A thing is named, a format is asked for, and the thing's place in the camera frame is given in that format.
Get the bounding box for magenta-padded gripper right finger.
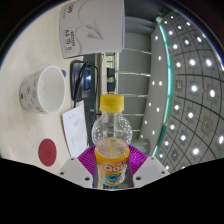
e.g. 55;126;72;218
128;143;171;189

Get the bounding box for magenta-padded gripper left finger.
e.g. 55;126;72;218
56;143;98;189

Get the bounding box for yellow-capped clear drink bottle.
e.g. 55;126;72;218
91;93;132;189

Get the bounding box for flat round red coaster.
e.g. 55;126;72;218
37;138;58;167

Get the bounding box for white printed paper sheet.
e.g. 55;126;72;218
61;104;89;158

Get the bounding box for white patterned paper cup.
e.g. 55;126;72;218
18;65;67;115

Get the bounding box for ceiling lights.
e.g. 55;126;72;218
146;13;224;171

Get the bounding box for black office chairs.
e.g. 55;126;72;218
105;66;117;94

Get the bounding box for long conference desk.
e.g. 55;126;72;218
94;52;108;116

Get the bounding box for white copy paper box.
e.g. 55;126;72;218
58;0;126;60

